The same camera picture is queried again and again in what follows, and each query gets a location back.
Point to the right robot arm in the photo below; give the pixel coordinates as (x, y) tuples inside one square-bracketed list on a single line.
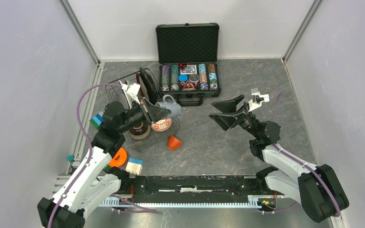
[(316, 188)]

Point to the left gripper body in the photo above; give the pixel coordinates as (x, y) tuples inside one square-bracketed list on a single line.
[(136, 115)]

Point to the dark brown bottom plate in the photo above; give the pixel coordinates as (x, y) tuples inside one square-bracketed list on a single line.
[(149, 85)]

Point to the blue green stacked blocks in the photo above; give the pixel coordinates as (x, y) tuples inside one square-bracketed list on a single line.
[(97, 119)]

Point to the white cable duct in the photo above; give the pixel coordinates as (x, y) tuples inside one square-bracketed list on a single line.
[(251, 203)]

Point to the black poker chip case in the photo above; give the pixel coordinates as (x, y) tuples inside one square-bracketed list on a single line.
[(188, 49)]

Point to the silver round dealer button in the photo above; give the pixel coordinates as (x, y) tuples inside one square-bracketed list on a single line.
[(194, 78)]

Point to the orange tape dispenser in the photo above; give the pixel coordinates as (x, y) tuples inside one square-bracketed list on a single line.
[(119, 159)]

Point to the white plate teal rim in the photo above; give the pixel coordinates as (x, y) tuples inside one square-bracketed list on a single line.
[(125, 86)]

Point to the dark patterned bowl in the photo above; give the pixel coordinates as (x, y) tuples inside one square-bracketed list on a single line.
[(140, 131)]

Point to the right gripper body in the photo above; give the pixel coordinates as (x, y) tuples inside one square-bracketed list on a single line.
[(246, 120)]

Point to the red rim beige plate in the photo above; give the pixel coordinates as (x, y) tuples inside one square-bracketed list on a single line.
[(141, 82)]

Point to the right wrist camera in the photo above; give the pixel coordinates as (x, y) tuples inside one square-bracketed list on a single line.
[(257, 99)]

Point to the orange small cup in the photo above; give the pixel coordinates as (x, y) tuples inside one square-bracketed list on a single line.
[(173, 143)]

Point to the blue white toy block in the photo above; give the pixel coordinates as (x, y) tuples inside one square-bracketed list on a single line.
[(134, 166)]

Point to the black wire dish rack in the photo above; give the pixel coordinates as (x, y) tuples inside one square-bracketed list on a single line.
[(114, 93)]

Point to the white mug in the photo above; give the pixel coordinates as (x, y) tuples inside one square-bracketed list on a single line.
[(169, 103)]

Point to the tan ceramic bowl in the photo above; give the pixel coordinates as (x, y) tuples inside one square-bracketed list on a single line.
[(162, 125)]

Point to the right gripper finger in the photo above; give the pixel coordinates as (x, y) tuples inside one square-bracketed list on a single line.
[(228, 106), (226, 120)]

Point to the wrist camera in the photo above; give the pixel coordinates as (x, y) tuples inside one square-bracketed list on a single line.
[(257, 99), (133, 91)]

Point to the blue round chip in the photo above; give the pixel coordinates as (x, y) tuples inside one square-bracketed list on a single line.
[(182, 78)]

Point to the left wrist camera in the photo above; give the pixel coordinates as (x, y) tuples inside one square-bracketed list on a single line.
[(133, 91)]

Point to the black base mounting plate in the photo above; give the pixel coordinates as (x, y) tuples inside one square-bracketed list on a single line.
[(192, 189)]

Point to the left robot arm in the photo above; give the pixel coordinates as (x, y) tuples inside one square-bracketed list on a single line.
[(78, 198)]

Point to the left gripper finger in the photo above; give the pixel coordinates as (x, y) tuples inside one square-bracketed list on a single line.
[(157, 116), (153, 109)]

